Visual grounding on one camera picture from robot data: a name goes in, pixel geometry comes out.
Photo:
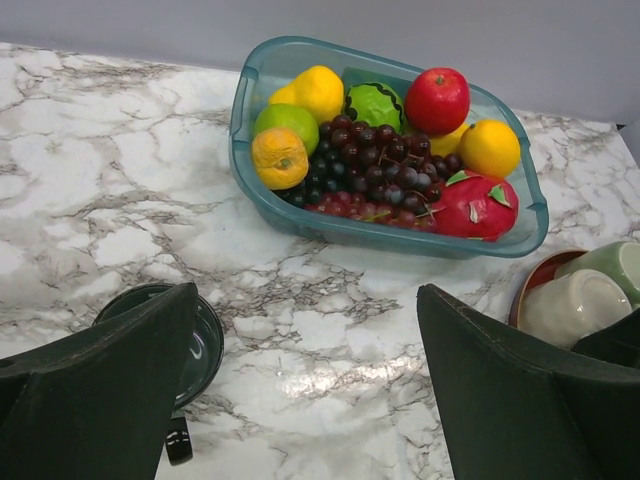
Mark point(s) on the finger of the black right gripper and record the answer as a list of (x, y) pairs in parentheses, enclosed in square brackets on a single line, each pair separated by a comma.
[(617, 344)]

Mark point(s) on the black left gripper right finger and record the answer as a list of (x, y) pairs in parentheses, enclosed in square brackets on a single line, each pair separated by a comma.
[(515, 407)]

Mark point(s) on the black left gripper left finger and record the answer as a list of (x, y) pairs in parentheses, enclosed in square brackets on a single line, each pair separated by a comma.
[(97, 404)]

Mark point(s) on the cream ceramic mug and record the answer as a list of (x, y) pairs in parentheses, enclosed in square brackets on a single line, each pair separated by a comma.
[(563, 311)]

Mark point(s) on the dark grey mug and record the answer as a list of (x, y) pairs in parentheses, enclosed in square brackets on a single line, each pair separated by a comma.
[(206, 350)]

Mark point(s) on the light green mug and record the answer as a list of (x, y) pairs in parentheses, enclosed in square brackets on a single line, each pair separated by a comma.
[(618, 260)]

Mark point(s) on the red round tray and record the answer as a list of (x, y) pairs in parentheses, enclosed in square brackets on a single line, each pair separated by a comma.
[(542, 273)]

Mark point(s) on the pink dragon fruit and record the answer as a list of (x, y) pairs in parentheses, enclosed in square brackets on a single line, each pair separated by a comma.
[(476, 206)]

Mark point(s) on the yellow lemon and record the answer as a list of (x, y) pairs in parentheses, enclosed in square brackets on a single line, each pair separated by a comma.
[(490, 147)]

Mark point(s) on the red grape bunch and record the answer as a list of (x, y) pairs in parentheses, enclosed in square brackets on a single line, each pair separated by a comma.
[(356, 207)]

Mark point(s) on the dark purple grape bunch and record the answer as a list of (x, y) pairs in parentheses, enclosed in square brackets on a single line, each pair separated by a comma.
[(355, 160)]

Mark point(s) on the red apple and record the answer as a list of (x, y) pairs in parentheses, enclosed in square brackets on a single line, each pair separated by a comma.
[(438, 101)]

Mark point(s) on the orange mandarin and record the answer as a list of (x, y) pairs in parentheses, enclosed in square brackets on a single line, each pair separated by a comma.
[(279, 158)]

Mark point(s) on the green striped melon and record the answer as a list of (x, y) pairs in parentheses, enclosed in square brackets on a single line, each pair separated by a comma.
[(376, 104)]

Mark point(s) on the green lime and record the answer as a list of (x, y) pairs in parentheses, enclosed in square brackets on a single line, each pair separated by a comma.
[(295, 118)]

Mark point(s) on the yellow pear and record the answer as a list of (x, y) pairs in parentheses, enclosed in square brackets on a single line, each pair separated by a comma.
[(318, 90)]

